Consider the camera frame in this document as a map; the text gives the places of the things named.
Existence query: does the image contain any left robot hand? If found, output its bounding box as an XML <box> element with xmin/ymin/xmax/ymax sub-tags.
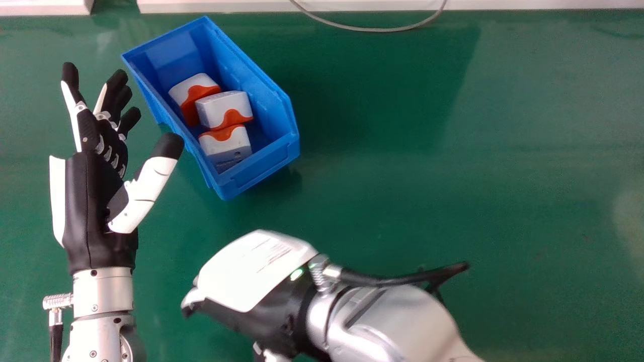
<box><xmin>49</xmin><ymin>62</ymin><xmax>185</xmax><ymax>276</ymax></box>

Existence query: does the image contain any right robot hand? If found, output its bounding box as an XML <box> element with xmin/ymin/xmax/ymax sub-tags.
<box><xmin>181</xmin><ymin>229</ymin><xmax>330</xmax><ymax>362</ymax></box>

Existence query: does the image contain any white-and-orange plug adapter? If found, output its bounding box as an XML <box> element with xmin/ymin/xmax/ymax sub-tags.
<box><xmin>195</xmin><ymin>90</ymin><xmax>254</xmax><ymax>130</ymax></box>
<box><xmin>198</xmin><ymin>124</ymin><xmax>253</xmax><ymax>171</ymax></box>
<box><xmin>168</xmin><ymin>73</ymin><xmax>222</xmax><ymax>127</ymax></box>

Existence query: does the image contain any blue plastic bin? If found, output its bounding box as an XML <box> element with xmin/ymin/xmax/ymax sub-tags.
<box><xmin>121</xmin><ymin>16</ymin><xmax>301</xmax><ymax>201</ymax></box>

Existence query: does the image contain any black cable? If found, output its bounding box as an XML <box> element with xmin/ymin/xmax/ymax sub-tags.
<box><xmin>341</xmin><ymin>261</ymin><xmax>470</xmax><ymax>293</ymax></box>

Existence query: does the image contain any white cable duct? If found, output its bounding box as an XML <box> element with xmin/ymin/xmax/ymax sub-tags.
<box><xmin>137</xmin><ymin>0</ymin><xmax>644</xmax><ymax>14</ymax></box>
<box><xmin>0</xmin><ymin>0</ymin><xmax>95</xmax><ymax>17</ymax></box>

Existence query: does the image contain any grey cable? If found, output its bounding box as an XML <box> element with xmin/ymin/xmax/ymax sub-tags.
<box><xmin>288</xmin><ymin>0</ymin><xmax>448</xmax><ymax>33</ymax></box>

